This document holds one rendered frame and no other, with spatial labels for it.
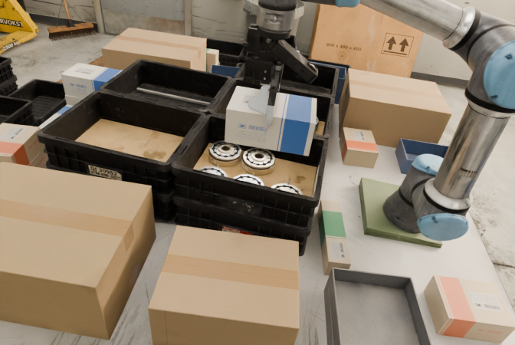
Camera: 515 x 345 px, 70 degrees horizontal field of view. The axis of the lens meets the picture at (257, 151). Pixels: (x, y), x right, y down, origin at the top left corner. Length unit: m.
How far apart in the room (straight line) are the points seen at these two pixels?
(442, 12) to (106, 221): 0.87
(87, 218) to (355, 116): 1.09
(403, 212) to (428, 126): 0.52
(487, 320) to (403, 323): 0.20
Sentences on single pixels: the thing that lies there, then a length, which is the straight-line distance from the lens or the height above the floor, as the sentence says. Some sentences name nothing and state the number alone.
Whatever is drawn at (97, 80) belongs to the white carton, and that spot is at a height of 0.88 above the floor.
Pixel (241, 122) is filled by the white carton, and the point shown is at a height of 1.11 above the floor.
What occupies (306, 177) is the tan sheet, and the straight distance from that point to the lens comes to 1.16.
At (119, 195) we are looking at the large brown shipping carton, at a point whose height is 0.90.
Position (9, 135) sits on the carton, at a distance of 1.37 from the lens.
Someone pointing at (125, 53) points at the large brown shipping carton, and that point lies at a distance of 1.77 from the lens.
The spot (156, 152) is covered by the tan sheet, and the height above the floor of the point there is 0.83.
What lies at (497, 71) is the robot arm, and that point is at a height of 1.31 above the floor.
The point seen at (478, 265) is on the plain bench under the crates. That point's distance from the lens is 1.33.
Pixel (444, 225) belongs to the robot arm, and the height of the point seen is 0.91.
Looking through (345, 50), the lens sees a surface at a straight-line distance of 3.92.
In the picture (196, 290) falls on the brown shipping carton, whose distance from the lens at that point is 0.82.
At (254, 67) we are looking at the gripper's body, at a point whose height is 1.24.
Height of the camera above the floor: 1.55
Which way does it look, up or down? 36 degrees down
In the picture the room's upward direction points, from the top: 7 degrees clockwise
